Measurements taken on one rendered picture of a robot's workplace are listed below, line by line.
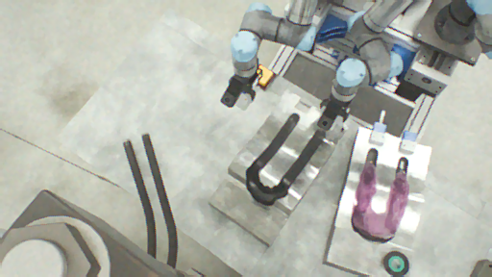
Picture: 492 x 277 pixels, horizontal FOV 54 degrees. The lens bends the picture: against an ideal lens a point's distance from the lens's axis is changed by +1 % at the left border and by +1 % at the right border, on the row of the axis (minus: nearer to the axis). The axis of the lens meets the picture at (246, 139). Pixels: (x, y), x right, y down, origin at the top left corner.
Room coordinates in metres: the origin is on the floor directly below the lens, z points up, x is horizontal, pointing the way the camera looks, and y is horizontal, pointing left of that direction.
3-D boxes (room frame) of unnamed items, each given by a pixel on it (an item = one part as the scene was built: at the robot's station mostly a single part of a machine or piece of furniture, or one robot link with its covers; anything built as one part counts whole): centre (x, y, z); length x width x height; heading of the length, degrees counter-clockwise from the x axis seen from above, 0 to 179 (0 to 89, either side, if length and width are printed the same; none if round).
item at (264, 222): (0.46, -0.11, 0.87); 0.50 x 0.26 x 0.14; 142
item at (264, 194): (0.46, -0.13, 0.92); 0.35 x 0.16 x 0.09; 142
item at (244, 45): (0.70, -0.01, 1.25); 0.09 x 0.08 x 0.11; 158
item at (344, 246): (0.30, -0.45, 0.86); 0.50 x 0.26 x 0.11; 159
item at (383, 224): (0.31, -0.44, 0.90); 0.26 x 0.18 x 0.08; 159
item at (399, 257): (0.10, -0.45, 0.93); 0.08 x 0.08 x 0.04
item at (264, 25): (0.79, -0.06, 1.25); 0.11 x 0.11 x 0.08; 68
